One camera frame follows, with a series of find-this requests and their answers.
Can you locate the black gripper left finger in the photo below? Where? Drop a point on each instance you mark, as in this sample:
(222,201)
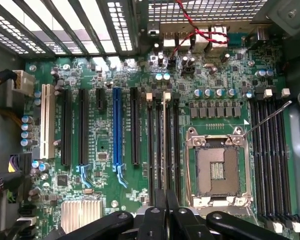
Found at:
(152,225)

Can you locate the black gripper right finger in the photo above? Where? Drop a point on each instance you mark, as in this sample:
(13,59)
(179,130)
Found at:
(182,225)

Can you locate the black RAM slot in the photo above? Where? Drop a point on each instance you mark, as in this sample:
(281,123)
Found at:
(150,150)
(267,157)
(276,157)
(169,150)
(258,157)
(177,150)
(159,150)
(285,157)

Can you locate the silver socket cover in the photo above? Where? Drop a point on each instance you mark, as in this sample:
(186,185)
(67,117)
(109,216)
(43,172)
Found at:
(220,203)

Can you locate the silver locking lever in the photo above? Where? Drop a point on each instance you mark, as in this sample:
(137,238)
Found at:
(188,170)
(265,120)

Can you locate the CPU socket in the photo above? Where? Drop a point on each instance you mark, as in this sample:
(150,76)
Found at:
(205,170)

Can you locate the silver chipset heatsink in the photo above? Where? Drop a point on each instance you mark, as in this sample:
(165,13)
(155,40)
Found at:
(80,216)

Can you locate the long black expansion slot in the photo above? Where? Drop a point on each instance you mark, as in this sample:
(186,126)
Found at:
(135,125)
(83,125)
(66,125)

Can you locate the blue expansion slot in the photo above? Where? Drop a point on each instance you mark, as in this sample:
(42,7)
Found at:
(117,125)

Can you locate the green Dell motherboard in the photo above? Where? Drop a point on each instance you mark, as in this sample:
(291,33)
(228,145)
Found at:
(105,125)

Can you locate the open metal PC case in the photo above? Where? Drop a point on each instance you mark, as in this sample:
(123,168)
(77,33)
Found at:
(298,155)

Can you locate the short black expansion slot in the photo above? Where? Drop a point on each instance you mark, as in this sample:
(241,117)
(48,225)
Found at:
(100,98)

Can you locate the white expansion slot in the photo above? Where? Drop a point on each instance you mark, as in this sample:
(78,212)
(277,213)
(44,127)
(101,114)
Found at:
(47,120)

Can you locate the white power connector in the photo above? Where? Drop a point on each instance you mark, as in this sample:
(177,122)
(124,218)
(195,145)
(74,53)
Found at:
(25,82)

